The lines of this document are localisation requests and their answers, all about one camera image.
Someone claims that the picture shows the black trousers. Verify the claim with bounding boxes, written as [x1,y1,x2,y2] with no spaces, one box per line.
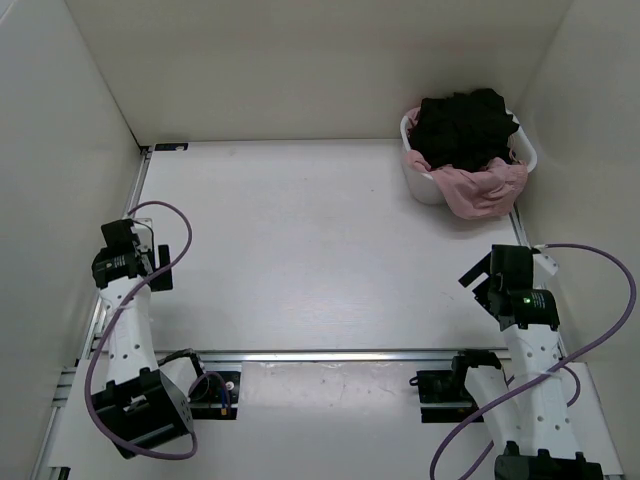
[408,88,519,172]

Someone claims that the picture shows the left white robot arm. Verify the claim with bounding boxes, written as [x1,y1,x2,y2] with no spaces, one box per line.
[89,218,210,459]

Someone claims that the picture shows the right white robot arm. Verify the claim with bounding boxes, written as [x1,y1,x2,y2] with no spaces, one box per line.
[449,245,603,479]

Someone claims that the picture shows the pink trousers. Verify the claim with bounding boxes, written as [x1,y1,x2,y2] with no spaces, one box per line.
[403,110,530,220]

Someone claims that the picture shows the white laundry basket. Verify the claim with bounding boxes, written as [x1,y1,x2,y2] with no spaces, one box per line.
[400,107,538,205]

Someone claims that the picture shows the dark label sticker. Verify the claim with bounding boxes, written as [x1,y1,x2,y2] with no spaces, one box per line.
[153,142,189,152]

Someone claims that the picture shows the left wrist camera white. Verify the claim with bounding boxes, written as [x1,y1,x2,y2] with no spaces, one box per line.
[131,218,155,249]

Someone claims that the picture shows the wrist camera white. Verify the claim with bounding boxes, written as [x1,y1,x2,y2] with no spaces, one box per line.
[131,218,155,249]
[531,245,559,277]

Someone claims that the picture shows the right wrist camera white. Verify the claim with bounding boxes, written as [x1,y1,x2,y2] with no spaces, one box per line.
[531,245,559,277]

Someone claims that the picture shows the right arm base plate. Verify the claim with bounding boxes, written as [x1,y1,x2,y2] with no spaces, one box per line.
[409,370,478,424]

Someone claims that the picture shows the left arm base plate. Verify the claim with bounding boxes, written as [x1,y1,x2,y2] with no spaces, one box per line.
[189,371,241,420]

